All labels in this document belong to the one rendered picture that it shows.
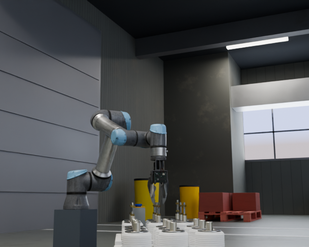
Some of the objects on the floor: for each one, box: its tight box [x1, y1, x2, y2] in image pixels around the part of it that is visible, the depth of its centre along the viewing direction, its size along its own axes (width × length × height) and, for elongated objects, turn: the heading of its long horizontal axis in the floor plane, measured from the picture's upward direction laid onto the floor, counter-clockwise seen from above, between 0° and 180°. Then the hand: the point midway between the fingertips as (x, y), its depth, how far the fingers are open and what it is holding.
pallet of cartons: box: [198, 193, 261, 222], centre depth 719 cm, size 127×88×46 cm
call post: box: [133, 207, 145, 227], centre depth 225 cm, size 7×7×31 cm
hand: (158, 201), depth 189 cm, fingers open, 3 cm apart
